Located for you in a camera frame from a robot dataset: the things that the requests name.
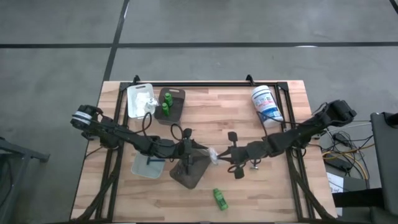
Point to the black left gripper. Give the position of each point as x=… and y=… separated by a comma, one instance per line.
x=186, y=149

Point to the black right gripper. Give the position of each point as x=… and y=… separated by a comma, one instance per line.
x=252, y=150

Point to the black screw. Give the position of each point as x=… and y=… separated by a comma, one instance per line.
x=155, y=160

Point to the green travel bottle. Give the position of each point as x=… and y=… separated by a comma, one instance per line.
x=165, y=109
x=220, y=199
x=168, y=99

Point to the clear printed cotton bag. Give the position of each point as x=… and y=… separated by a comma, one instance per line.
x=152, y=104

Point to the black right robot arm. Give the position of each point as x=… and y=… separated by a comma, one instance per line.
x=304, y=129

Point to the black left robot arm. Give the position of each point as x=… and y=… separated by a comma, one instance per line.
x=133, y=139

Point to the smoky grey plastic bin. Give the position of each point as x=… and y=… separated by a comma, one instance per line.
x=178, y=105
x=189, y=181

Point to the translucent plastic bin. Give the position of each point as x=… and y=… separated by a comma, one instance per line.
x=146, y=170

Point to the white wipes canister blue label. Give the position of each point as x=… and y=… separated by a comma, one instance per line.
x=262, y=96

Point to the white plastic bin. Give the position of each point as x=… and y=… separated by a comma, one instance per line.
x=131, y=107

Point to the black power brick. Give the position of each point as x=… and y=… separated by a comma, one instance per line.
x=337, y=161

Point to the white paper sheet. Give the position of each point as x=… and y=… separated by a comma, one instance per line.
x=335, y=182

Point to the small black power adapter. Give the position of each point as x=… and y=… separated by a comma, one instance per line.
x=338, y=137

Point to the grey cart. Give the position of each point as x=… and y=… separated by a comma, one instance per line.
x=385, y=155

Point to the grey metal stand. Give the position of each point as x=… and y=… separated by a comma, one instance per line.
x=18, y=152

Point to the black aluminium table frame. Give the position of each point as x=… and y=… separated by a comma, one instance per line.
x=202, y=84

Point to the black frame clamp hook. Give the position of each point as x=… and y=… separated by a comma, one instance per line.
x=250, y=79
x=136, y=79

